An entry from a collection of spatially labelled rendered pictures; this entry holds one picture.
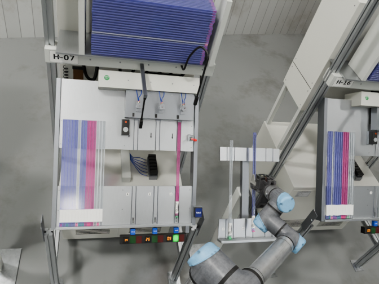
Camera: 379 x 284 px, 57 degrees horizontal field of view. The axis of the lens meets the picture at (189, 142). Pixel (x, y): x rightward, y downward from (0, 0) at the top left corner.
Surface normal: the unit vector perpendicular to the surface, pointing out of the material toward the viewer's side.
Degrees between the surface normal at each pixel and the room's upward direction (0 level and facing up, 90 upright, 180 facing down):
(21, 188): 0
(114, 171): 0
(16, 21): 90
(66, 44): 0
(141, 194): 44
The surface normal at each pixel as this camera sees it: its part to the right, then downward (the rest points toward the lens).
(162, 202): 0.25, 0.00
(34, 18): 0.38, 0.70
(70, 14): 0.16, 0.72
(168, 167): 0.21, -0.70
